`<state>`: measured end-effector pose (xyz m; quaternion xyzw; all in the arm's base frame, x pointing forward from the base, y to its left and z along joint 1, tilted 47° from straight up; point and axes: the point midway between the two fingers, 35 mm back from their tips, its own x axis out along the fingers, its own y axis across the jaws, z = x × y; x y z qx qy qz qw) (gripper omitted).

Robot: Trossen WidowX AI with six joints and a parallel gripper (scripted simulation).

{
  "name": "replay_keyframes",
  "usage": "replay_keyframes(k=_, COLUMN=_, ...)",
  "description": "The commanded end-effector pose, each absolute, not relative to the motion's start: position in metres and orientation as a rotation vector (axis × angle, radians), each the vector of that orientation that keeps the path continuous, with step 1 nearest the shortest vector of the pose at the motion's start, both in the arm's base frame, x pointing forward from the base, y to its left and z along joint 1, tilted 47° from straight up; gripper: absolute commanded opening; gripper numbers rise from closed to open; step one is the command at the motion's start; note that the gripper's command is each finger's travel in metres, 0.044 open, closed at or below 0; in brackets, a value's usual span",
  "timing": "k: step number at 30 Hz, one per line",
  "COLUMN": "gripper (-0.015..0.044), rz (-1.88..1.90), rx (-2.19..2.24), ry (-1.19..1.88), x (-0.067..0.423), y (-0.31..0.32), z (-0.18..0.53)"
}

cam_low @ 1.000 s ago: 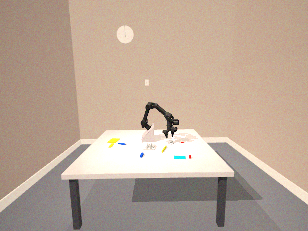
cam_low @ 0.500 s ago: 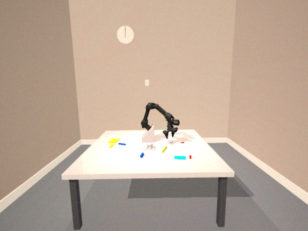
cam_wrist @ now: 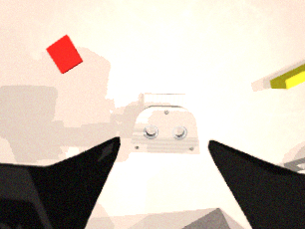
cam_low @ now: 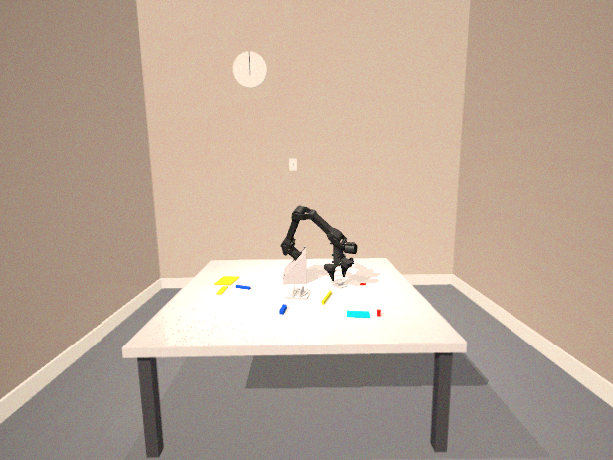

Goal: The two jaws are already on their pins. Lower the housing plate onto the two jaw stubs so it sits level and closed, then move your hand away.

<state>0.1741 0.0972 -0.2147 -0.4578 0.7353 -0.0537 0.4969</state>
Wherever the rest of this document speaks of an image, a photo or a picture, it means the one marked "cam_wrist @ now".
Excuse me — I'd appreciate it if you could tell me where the red rectangular block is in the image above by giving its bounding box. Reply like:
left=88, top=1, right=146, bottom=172
left=46, top=35, right=83, bottom=74

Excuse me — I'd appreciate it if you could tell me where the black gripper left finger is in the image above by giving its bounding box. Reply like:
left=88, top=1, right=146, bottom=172
left=0, top=136, right=121, bottom=229

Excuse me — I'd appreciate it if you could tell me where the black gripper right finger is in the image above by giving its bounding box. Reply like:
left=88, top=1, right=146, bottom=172
left=207, top=139, right=305, bottom=229

